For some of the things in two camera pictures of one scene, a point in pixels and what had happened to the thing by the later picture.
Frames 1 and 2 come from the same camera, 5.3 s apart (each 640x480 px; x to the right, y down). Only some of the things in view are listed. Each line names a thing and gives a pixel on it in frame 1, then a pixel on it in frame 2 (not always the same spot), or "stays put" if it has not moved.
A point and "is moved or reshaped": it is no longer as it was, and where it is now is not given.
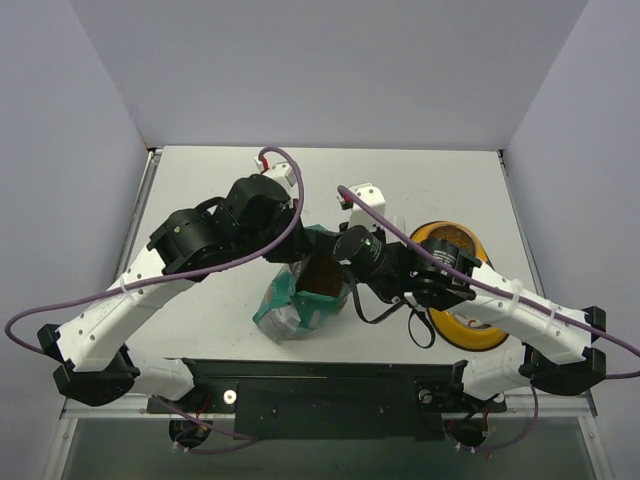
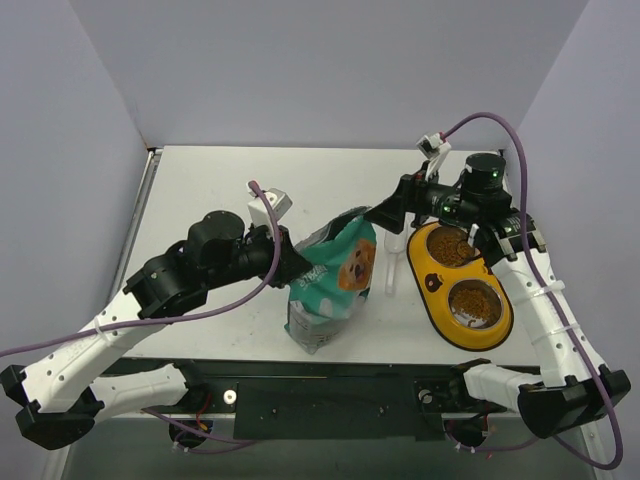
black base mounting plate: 303,399 stays put
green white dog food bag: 304,294 is moved or reshaped
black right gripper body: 347,226 -> 406,196
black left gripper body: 310,241 -> 281,255
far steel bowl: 459,236 stays put
